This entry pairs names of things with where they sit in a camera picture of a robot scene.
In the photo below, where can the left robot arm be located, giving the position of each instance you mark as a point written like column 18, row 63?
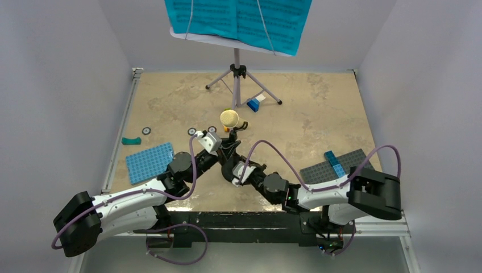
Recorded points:
column 87, row 219

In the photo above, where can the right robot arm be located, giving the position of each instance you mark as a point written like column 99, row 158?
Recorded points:
column 370, row 193

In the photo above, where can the grey brick baseplate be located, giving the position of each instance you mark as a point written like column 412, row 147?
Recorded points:
column 323, row 172

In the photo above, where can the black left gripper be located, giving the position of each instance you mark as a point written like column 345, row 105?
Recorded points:
column 228, row 148

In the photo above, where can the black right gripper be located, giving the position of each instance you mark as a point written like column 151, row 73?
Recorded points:
column 257, row 166

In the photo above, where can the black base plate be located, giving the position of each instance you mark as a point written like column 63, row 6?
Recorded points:
column 305, row 229

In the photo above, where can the light blue brick baseplate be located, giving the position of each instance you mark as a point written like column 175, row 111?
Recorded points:
column 148, row 164

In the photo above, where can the dark blue brick plate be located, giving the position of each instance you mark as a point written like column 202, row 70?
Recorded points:
column 331, row 158

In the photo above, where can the black microphone desk stand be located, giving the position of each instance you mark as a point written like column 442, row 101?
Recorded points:
column 227, row 165

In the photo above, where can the teal sheet music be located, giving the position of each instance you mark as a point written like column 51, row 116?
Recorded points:
column 276, row 26

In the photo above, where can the dark blue poker chip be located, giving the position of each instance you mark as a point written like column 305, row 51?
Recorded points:
column 146, row 130

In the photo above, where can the teal curved block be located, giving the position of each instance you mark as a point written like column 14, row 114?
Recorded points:
column 131, row 141

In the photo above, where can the cream microphone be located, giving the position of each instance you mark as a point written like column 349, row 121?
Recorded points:
column 231, row 119

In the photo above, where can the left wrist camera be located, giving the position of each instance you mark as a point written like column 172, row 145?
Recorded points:
column 210, row 141

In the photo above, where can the light blue brick plate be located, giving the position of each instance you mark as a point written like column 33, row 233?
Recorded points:
column 339, row 170

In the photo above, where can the blue white brick stack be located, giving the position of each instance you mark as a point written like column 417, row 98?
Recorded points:
column 254, row 104

